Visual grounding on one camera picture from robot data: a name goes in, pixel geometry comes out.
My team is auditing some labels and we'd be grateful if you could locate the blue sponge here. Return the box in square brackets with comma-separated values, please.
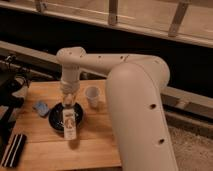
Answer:
[33, 101, 49, 117]

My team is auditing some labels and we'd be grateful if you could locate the white lotion bottle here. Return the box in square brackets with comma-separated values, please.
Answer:
[63, 94, 77, 140]

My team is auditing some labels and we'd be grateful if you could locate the dark ceramic bowl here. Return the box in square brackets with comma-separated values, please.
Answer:
[48, 103, 84, 133]

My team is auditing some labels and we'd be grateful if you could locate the black clamp stand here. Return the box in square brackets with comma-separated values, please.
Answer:
[0, 55, 29, 160]

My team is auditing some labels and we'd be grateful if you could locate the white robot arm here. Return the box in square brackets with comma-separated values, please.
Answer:
[56, 47, 179, 171]

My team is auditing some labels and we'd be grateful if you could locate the clear plastic cup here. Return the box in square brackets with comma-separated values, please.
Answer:
[85, 86, 100, 108]

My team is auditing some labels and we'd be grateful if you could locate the wooden table board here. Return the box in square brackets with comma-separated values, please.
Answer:
[6, 78, 123, 171]

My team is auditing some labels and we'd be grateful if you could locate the black white striped block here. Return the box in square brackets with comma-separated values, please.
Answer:
[2, 134, 27, 168]

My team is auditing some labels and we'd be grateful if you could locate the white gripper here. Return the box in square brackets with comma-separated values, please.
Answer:
[60, 80, 80, 107]

